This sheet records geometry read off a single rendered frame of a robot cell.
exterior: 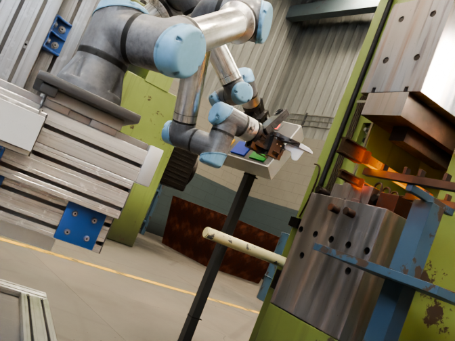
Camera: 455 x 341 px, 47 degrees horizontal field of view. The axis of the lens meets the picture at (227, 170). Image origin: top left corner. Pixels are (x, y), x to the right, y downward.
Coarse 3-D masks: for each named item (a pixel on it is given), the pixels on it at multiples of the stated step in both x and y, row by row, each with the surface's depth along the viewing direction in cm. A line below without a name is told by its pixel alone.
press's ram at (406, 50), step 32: (416, 0) 206; (448, 0) 192; (384, 32) 214; (416, 32) 199; (448, 32) 191; (384, 64) 207; (416, 64) 193; (448, 64) 192; (416, 96) 192; (448, 96) 194
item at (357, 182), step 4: (340, 172) 188; (344, 172) 189; (348, 172) 188; (336, 176) 189; (340, 176) 188; (344, 176) 189; (348, 176) 190; (352, 176) 190; (344, 180) 191; (348, 180) 189; (352, 180) 191; (356, 180) 192; (360, 180) 192; (364, 180) 192; (352, 184) 192; (356, 184) 191; (360, 184) 191; (368, 184) 194
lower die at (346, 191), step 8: (336, 184) 203; (344, 184) 199; (336, 192) 201; (344, 192) 198; (352, 192) 194; (360, 192) 191; (368, 192) 188; (376, 192) 188; (360, 200) 190; (368, 200) 187
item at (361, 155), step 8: (344, 144) 139; (352, 144) 141; (344, 152) 139; (352, 152) 141; (360, 152) 143; (368, 152) 142; (352, 160) 143; (360, 160) 143; (368, 160) 142; (376, 160) 145; (376, 168) 146; (400, 184) 154
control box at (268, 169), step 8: (280, 128) 233; (288, 128) 232; (296, 128) 230; (288, 136) 228; (296, 136) 229; (232, 144) 233; (248, 152) 226; (288, 152) 228; (232, 160) 230; (240, 160) 226; (248, 160) 223; (256, 160) 221; (272, 160) 219; (280, 160) 224; (240, 168) 230; (248, 168) 226; (256, 168) 223; (264, 168) 219; (272, 168) 220; (264, 176) 223; (272, 176) 222
